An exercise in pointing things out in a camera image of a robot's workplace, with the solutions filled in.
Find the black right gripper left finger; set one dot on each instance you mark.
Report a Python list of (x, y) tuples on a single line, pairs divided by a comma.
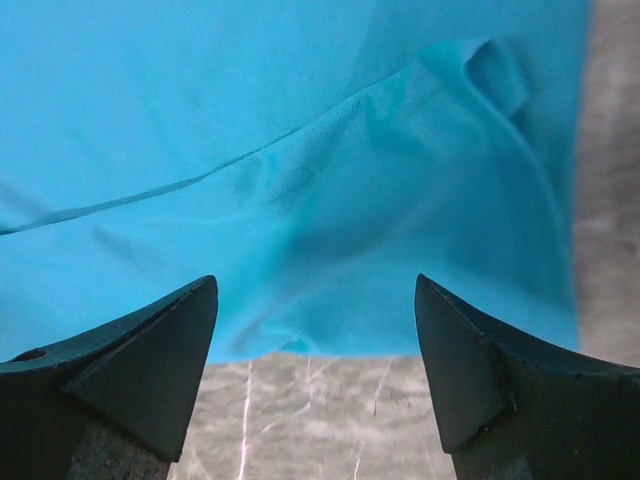
[(113, 402)]

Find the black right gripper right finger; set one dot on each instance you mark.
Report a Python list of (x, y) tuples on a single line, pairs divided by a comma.
[(509, 405)]

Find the teal t shirt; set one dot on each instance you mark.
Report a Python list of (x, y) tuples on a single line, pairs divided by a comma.
[(315, 157)]

